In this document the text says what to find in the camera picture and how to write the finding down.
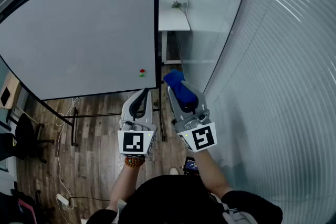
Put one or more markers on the blue cloth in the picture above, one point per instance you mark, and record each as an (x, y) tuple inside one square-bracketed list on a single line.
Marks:
[(178, 86)]

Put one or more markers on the person's right white shoe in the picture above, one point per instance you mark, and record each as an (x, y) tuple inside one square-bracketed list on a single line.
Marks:
[(174, 171)]

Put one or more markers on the black office chair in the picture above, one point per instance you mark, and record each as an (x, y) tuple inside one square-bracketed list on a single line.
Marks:
[(10, 207), (6, 147), (25, 131)]

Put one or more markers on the small black screen device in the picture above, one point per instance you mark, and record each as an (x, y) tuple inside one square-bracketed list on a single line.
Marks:
[(191, 165)]

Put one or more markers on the person's left forearm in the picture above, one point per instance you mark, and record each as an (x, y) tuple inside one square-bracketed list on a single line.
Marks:
[(124, 186)]

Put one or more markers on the pink folder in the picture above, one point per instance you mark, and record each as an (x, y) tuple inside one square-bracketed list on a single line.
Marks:
[(29, 213)]

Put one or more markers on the person's right forearm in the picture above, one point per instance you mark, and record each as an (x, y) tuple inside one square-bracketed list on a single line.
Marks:
[(212, 175)]

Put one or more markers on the white table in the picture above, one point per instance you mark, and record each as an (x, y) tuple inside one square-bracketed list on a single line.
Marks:
[(170, 21)]

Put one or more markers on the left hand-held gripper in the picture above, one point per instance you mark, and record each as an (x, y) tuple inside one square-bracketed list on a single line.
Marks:
[(134, 141)]

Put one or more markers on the green plant sprig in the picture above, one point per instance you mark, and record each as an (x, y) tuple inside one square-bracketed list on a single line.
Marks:
[(177, 4)]

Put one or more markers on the white window blinds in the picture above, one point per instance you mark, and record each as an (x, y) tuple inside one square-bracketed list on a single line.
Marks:
[(288, 86)]

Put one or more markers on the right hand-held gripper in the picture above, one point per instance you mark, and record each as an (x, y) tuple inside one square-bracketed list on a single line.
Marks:
[(202, 139)]

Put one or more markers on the light wooden desk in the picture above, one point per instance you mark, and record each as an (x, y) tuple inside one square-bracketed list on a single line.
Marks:
[(14, 84)]

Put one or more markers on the person's black clothing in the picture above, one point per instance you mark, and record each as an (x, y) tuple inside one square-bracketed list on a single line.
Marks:
[(170, 199)]

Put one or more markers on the white power strip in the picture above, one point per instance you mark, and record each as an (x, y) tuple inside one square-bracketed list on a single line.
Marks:
[(63, 199)]

